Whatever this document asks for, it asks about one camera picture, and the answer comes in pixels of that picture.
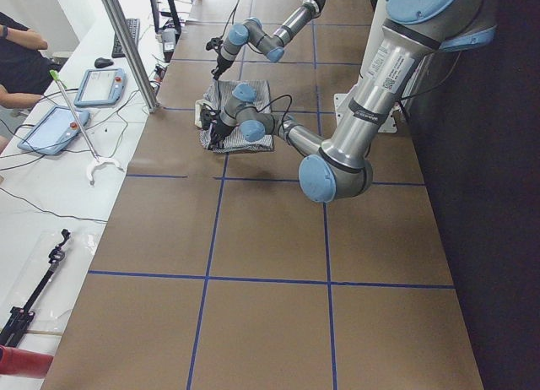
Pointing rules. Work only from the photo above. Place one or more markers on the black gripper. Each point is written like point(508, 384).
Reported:
point(218, 131)
point(220, 63)

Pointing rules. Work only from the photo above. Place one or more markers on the striped polo shirt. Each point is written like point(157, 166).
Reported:
point(239, 104)

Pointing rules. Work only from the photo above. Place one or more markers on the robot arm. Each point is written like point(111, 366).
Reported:
point(250, 32)
point(336, 167)

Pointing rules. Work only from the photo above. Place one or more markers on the black computer mouse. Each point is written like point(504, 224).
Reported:
point(102, 62)

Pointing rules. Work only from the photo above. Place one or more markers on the white reacher grabber tool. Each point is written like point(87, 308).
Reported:
point(97, 160)

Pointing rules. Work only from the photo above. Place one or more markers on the far blue teach pendant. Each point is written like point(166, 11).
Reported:
point(101, 87)

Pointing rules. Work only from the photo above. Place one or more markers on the blue teach pendant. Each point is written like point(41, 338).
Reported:
point(101, 87)
point(56, 129)

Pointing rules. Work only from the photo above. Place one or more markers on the near blue teach pendant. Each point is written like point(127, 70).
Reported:
point(56, 129)

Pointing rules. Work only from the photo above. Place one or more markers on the seated person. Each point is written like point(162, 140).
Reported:
point(24, 70)

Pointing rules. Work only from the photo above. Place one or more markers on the red cylinder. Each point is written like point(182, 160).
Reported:
point(24, 363)

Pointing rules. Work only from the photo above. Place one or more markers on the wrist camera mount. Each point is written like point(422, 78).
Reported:
point(208, 116)
point(214, 44)

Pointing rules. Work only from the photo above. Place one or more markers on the aluminium frame post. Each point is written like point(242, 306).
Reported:
point(119, 23)

